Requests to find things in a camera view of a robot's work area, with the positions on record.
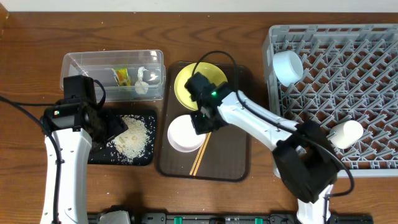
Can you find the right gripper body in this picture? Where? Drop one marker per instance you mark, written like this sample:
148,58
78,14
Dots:
203,124

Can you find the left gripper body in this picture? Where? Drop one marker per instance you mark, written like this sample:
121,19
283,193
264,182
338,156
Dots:
100,138

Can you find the pile of rice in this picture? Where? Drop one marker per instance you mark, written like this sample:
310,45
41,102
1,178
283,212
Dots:
134,147

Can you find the pink bowl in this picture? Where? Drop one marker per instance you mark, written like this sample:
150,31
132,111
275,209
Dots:
182,135

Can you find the yellow plate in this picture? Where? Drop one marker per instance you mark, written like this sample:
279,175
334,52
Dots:
212,72

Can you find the white tissue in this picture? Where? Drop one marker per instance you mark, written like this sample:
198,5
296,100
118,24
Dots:
141,87

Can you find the green snack wrapper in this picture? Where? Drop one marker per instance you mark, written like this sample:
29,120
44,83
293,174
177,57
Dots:
121,76

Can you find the blue bowl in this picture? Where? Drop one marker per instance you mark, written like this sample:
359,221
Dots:
287,67

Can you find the pale green cup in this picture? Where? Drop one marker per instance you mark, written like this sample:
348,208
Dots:
346,134

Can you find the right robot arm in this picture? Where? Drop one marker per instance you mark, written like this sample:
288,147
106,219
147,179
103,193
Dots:
302,154

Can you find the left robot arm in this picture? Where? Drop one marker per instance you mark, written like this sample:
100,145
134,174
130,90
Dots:
74,126

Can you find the grey dishwasher rack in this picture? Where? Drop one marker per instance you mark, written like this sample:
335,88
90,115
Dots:
350,73

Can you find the black plastic tray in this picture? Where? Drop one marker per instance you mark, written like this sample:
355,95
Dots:
103,156

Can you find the clear plastic bin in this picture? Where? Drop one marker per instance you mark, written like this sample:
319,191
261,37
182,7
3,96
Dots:
98,65

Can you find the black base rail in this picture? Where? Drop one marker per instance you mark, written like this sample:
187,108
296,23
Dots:
274,218

